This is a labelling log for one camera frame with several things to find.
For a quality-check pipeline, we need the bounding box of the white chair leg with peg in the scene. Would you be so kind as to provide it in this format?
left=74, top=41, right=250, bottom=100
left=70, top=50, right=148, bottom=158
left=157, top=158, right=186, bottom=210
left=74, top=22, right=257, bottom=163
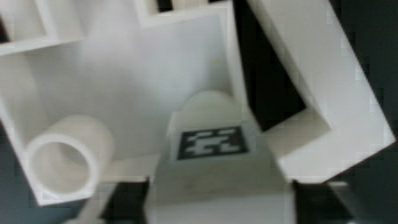
left=143, top=91, right=296, bottom=224

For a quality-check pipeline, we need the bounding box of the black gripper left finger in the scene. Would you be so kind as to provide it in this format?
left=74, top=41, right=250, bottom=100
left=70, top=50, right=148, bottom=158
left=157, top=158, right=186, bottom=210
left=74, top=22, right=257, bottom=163
left=76, top=179, right=148, bottom=224

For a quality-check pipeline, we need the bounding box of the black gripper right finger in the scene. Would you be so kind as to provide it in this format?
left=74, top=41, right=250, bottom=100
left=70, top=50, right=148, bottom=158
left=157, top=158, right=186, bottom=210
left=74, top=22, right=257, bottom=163
left=292, top=181, right=360, bottom=224

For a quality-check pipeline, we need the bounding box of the white part at right edge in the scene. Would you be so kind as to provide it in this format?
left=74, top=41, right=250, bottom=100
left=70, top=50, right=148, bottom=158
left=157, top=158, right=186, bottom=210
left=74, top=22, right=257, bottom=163
left=246, top=0, right=395, bottom=183

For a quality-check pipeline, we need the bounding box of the white chair seat part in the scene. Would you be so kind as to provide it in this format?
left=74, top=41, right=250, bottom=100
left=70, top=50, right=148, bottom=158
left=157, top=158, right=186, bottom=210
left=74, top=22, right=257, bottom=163
left=0, top=0, right=246, bottom=206

